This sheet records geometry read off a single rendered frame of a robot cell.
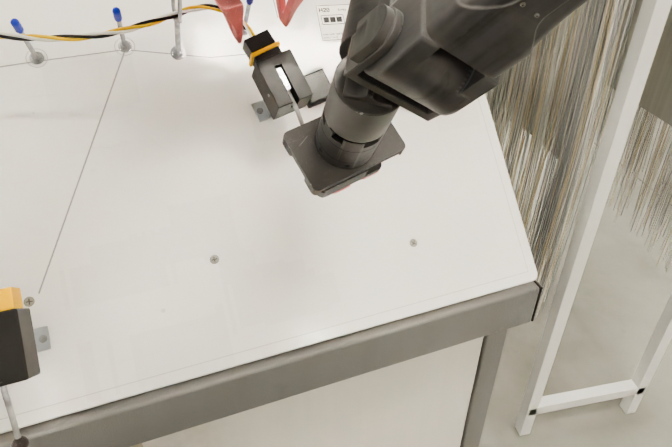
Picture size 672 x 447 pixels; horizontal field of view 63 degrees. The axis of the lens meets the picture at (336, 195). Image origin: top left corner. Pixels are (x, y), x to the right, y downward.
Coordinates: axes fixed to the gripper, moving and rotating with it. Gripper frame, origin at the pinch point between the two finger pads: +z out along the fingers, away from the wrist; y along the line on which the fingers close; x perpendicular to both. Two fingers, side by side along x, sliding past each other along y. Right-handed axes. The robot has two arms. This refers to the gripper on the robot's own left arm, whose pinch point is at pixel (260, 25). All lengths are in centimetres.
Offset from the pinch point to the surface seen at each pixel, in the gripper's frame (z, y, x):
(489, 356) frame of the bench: 42, -17, 37
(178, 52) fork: 6.7, 7.6, -7.1
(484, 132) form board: 17.1, -25.0, 14.6
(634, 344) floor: 128, -96, 52
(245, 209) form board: 15.2, 8.5, 11.1
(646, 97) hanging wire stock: 58, -98, 5
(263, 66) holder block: 2.3, 1.5, 3.4
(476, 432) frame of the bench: 60, -15, 45
